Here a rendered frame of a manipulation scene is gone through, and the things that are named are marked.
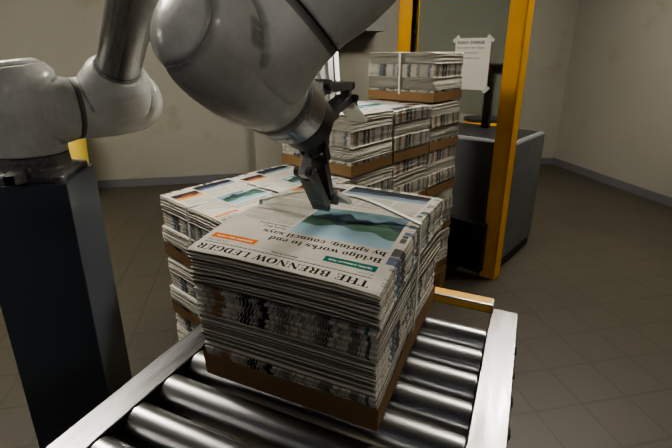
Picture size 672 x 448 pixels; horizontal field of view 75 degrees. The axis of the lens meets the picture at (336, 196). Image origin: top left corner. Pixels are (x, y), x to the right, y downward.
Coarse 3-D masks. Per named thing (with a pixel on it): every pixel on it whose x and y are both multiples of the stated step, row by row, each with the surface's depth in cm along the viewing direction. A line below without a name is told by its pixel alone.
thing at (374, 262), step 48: (240, 240) 62; (288, 240) 62; (336, 240) 62; (384, 240) 62; (240, 288) 59; (288, 288) 56; (336, 288) 52; (384, 288) 52; (240, 336) 64; (288, 336) 60; (336, 336) 56; (384, 336) 56; (336, 384) 59; (384, 384) 60
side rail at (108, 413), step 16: (192, 336) 79; (176, 352) 75; (192, 352) 75; (144, 368) 71; (160, 368) 71; (176, 368) 71; (128, 384) 68; (144, 384) 68; (160, 384) 68; (112, 400) 64; (128, 400) 64; (144, 400) 65; (96, 416) 62; (112, 416) 62; (64, 432) 59; (80, 432) 59; (96, 432) 59; (112, 432) 60
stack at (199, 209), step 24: (288, 168) 181; (384, 168) 183; (408, 168) 198; (192, 192) 150; (216, 192) 150; (240, 192) 151; (264, 192) 151; (408, 192) 201; (168, 216) 148; (192, 216) 136; (216, 216) 129; (168, 240) 151; (192, 240) 140; (192, 288) 149; (192, 312) 153
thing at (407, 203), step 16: (288, 192) 82; (352, 192) 84; (368, 192) 84; (384, 192) 85; (400, 192) 86; (368, 208) 74; (400, 208) 74; (416, 208) 75; (432, 208) 75; (432, 224) 76; (432, 240) 79; (432, 256) 81; (432, 272) 87
